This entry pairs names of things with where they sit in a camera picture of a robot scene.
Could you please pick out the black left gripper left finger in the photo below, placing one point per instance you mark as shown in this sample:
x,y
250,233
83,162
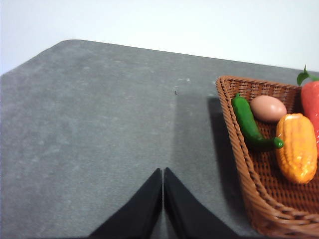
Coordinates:
x,y
139,214

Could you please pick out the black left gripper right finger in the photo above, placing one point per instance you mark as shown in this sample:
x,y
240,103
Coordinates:
x,y
184,216

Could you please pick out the green chili pepper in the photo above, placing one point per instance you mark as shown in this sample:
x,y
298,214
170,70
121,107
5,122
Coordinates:
x,y
245,119

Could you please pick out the brown woven wicker basket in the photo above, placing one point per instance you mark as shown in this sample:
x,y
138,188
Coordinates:
x,y
274,199

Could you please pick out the brown egg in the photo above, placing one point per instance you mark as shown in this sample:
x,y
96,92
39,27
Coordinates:
x,y
269,108

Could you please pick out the orange carrot with green leaves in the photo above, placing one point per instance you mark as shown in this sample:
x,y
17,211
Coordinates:
x,y
311,104

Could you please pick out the yellow orange corn cob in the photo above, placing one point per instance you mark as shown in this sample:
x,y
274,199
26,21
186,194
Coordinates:
x,y
296,149

